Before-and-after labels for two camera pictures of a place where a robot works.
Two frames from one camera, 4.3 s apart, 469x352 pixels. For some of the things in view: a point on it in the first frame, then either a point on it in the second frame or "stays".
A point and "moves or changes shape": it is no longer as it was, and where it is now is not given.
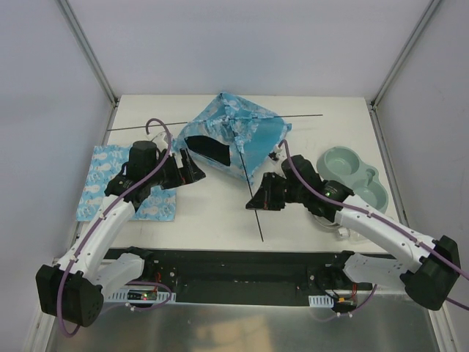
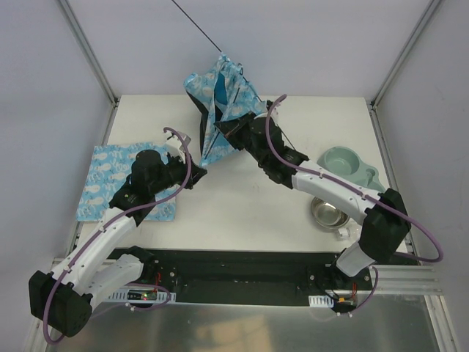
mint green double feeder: x=344 y=167 stays
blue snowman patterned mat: x=106 y=161 stays
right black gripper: x=273 y=191 -> x=237 y=129
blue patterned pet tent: x=232 y=135 moves or changes shape
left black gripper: x=179 y=169 stays
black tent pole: x=217 y=122 -> x=239 y=89
